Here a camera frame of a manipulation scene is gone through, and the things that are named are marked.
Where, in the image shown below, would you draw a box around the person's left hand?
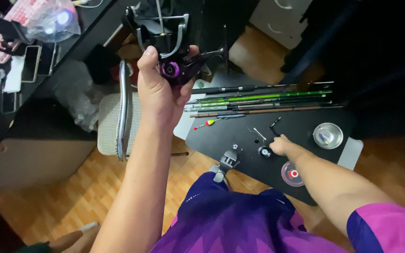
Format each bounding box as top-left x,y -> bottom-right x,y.
137,45 -> 200,129

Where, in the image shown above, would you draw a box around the person's right hand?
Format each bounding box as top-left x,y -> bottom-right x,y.
269,134 -> 296,157

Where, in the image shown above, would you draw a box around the black purple spinning fishing reel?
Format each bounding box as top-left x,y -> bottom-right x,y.
122,5 -> 229,87

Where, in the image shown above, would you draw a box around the clear line spool red label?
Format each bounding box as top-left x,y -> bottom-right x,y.
281,160 -> 305,187

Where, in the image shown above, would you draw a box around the brown fishing rod section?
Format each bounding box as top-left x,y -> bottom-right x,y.
189,105 -> 344,119

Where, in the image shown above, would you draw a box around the black table mat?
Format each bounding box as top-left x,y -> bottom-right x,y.
185,68 -> 356,206

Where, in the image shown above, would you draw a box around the dark green fishing rod section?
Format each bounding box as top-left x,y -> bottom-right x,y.
188,94 -> 327,108

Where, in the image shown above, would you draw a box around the grey table clamp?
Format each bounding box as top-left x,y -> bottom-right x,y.
212,143 -> 242,183

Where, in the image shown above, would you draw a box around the bright green fishing rod section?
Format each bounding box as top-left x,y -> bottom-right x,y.
187,91 -> 332,104

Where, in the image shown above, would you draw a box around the round metal bowl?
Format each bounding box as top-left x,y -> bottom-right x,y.
312,122 -> 344,150

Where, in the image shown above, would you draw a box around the black fishing rod section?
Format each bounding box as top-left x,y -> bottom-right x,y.
191,82 -> 334,95

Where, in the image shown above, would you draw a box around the red yellow fishing float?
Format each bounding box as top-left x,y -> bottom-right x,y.
193,119 -> 222,130

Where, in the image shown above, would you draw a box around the pale green fishing rod section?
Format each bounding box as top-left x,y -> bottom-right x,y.
184,101 -> 333,112

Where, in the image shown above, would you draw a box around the purple patterned shorts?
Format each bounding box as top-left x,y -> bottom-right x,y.
151,172 -> 351,253

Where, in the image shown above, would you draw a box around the white cabinet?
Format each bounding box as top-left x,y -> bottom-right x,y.
250,0 -> 314,50

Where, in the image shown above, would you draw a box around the pink purple shirt sleeve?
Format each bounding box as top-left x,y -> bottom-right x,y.
347,202 -> 405,253

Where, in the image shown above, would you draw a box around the chrome chair armrest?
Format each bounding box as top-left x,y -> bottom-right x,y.
116,60 -> 135,162

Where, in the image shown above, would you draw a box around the white mesh office chair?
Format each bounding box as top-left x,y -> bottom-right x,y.
97,60 -> 190,162

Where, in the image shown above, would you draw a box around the crumpled clear plastic bag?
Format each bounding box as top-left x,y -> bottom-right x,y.
53,61 -> 107,133

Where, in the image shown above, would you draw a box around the person's left foot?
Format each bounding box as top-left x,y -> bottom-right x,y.
48,221 -> 101,253

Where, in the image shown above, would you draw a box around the beige box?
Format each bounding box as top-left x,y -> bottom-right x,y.
0,138 -> 98,198

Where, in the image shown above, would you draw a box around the cluttered black desk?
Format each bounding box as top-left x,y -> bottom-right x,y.
0,0 -> 119,152

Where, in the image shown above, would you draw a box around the black reel handle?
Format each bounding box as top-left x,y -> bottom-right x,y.
269,117 -> 282,137

